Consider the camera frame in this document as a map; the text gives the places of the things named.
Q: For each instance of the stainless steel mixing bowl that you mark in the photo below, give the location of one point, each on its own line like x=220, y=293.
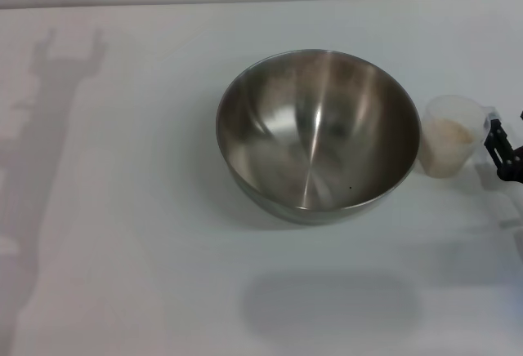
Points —
x=318, y=139

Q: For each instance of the white rice grains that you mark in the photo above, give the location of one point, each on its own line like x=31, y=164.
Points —
x=443, y=148

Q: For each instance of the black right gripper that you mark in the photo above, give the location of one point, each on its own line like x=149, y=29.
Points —
x=510, y=172

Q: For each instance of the clear plastic measuring cup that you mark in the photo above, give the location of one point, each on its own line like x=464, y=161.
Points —
x=441, y=107

